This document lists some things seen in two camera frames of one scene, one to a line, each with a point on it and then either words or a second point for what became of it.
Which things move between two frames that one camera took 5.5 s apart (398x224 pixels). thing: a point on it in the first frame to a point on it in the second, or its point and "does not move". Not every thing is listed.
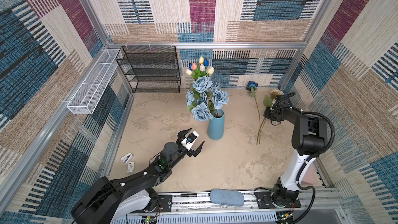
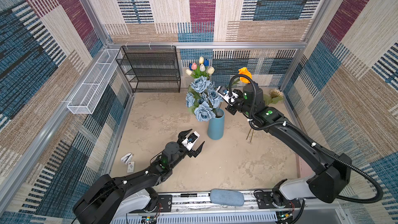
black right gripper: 266,114 to 230,110
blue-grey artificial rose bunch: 204,98 does not move
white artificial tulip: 202,67 does not move
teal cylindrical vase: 216,126 does not move
